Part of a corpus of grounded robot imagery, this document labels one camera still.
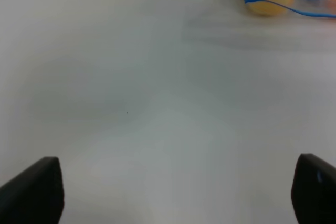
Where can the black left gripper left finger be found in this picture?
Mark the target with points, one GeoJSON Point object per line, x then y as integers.
{"type": "Point", "coordinates": [36, 195]}

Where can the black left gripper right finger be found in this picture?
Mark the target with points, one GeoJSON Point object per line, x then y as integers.
{"type": "Point", "coordinates": [313, 190]}

